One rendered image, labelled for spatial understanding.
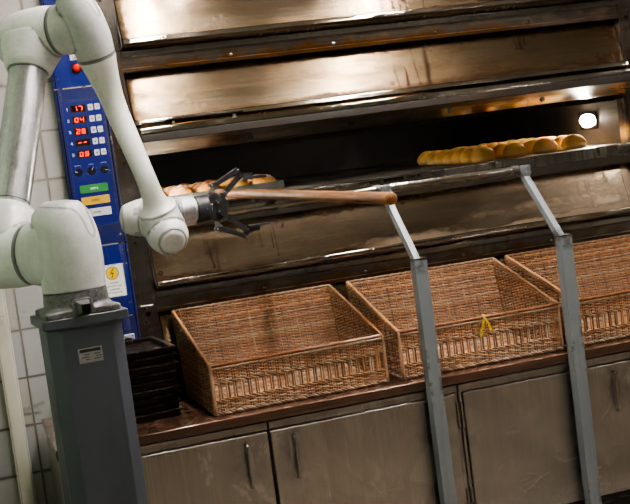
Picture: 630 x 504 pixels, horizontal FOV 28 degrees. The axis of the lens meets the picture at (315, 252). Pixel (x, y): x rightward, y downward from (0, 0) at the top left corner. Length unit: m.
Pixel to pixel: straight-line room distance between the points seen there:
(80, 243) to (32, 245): 0.12
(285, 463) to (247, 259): 0.78
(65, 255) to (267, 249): 1.30
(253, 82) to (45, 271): 1.39
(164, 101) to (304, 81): 0.48
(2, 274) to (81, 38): 0.64
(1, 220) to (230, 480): 1.06
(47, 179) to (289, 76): 0.87
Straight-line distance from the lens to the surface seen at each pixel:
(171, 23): 4.14
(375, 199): 2.91
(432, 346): 3.75
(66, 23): 3.32
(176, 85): 4.15
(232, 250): 4.16
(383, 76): 4.32
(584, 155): 4.62
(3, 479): 4.16
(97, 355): 3.03
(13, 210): 3.17
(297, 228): 4.23
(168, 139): 3.97
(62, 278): 3.02
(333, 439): 3.75
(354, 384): 3.80
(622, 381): 4.12
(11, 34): 3.39
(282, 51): 4.23
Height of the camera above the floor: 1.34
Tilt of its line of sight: 5 degrees down
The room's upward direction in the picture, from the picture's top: 7 degrees counter-clockwise
